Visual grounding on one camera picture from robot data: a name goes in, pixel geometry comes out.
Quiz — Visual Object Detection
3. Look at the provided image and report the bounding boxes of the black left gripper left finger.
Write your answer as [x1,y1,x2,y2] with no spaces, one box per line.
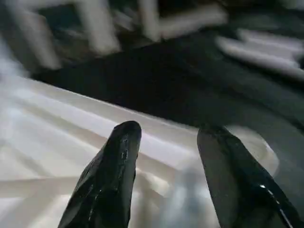
[57,120,143,228]

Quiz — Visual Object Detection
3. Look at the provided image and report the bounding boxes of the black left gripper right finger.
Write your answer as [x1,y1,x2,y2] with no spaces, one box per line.
[196,125,304,228]

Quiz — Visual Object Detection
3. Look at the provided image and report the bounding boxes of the white plastic table top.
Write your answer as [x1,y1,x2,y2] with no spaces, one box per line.
[0,71,280,228]

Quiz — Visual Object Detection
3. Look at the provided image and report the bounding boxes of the black table mat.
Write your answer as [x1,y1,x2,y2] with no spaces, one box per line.
[28,24,304,228]

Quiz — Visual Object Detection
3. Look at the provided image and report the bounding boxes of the white glass door cabinet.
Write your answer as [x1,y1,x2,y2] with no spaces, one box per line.
[0,0,228,72]

